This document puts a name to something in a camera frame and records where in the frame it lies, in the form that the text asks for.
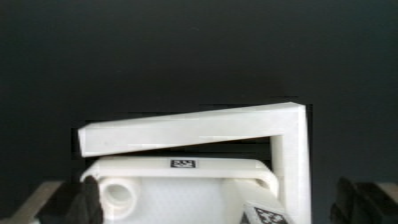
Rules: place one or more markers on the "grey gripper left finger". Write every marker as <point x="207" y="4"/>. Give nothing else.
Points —
<point x="61" y="204"/>

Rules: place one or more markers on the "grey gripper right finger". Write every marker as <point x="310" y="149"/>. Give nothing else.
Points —
<point x="367" y="203"/>

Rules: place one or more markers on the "white desk tabletop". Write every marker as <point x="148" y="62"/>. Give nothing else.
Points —
<point x="175" y="190"/>

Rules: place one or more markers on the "white front rail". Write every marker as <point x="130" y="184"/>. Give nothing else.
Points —
<point x="114" y="139"/>

